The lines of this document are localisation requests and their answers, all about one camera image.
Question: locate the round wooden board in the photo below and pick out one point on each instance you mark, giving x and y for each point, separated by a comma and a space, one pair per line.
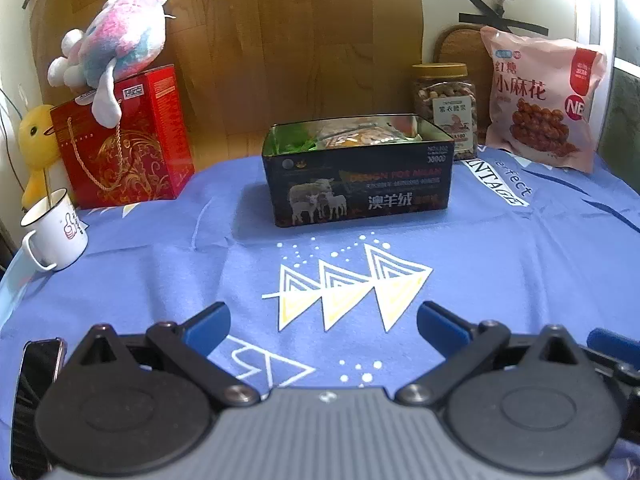
457, 45

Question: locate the black tape cross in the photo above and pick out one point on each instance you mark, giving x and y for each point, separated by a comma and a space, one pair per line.
492, 12

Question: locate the clear nut jar gold lid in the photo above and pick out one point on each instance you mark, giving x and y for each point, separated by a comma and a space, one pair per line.
447, 110

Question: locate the black smartphone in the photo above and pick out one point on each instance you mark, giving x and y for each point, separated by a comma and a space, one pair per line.
35, 400

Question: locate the red gift box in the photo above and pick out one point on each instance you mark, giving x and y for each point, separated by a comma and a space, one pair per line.
125, 155

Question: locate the yellow duck plush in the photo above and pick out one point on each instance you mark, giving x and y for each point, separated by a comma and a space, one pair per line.
37, 145

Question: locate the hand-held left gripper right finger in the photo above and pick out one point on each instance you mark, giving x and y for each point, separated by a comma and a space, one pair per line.
442, 327

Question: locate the blue printed cloth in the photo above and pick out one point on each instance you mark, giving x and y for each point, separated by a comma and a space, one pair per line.
310, 270

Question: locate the pink snack bag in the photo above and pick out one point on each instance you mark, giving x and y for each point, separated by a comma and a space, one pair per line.
542, 100

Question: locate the dark printed tin box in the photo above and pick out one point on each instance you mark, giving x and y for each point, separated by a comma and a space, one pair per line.
360, 190

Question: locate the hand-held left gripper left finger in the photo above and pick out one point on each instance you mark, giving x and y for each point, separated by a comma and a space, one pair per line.
207, 327

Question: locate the orange white snack packet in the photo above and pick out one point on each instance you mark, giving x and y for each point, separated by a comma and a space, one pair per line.
357, 136

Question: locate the pastel plush toy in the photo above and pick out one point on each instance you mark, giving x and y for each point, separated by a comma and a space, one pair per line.
120, 50

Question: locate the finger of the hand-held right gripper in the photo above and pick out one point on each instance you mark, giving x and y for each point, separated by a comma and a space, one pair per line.
612, 342

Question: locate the white enamel mug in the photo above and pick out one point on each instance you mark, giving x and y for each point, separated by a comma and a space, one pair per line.
55, 235

